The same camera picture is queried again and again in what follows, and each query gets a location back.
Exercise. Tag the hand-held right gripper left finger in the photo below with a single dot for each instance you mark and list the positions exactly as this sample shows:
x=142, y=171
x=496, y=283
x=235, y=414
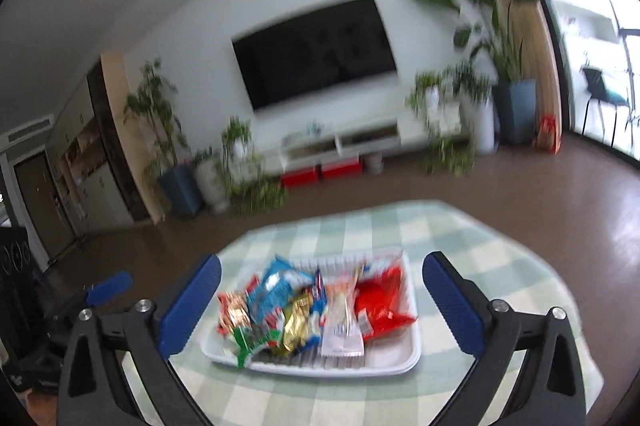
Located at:
x=192, y=301

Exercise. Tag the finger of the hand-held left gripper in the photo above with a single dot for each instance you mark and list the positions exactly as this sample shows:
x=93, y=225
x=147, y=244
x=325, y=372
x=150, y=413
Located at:
x=110, y=286

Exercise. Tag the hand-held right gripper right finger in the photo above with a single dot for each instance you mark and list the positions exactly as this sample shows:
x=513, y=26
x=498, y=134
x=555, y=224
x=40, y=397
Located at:
x=452, y=301

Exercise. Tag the shiny brown foil packet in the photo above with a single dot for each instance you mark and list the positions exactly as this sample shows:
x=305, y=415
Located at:
x=232, y=313

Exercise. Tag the green candy packet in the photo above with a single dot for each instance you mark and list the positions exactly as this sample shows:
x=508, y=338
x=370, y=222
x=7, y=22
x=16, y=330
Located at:
x=247, y=346

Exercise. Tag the red snack packet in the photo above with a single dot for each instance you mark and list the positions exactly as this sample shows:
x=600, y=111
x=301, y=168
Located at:
x=380, y=306

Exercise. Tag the white plastic tray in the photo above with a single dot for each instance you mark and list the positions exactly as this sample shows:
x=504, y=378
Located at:
x=390, y=356

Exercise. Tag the light blue snack packet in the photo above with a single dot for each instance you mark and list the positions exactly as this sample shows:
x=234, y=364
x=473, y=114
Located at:
x=275, y=288

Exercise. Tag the gold foil snack packet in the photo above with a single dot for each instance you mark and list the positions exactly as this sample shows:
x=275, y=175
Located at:
x=295, y=328

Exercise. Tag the white packet with red stripe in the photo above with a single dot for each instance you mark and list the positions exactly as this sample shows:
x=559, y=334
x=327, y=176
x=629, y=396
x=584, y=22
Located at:
x=340, y=331

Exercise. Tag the green checked tablecloth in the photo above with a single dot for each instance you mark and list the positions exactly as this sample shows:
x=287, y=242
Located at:
x=475, y=226

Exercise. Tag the brown door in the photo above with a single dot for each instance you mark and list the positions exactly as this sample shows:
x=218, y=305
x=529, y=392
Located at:
x=42, y=206

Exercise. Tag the leafy tree in blue pot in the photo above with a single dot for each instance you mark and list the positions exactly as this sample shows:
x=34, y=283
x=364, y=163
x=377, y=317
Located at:
x=180, y=193

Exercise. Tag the plant in white ribbed pot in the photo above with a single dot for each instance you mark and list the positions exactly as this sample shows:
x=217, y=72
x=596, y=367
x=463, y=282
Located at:
x=212, y=188

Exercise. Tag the trailing plant in white pot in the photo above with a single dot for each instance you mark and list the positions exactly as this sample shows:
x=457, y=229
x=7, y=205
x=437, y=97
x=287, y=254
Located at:
x=240, y=146
x=432, y=106

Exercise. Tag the plant in tall white pot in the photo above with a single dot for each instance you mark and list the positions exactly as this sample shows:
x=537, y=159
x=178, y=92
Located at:
x=484, y=126

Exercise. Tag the white television cabinet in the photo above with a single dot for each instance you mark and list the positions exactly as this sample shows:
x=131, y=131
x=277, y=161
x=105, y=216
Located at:
x=370, y=134

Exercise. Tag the red paper bag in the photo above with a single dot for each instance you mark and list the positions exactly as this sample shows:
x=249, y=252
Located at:
x=548, y=135

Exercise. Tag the large-leaf plant in blue pot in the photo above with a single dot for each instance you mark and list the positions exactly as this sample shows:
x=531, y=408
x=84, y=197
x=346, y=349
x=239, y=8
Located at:
x=515, y=111

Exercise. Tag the black balcony chair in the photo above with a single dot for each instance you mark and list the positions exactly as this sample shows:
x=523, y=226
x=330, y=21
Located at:
x=607, y=96

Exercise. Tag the wooden wall cabinet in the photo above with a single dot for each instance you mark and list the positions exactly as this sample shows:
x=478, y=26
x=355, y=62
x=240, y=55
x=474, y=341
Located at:
x=100, y=186

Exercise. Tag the wall television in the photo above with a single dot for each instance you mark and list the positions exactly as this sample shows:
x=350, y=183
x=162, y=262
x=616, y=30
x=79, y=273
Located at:
x=315, y=51

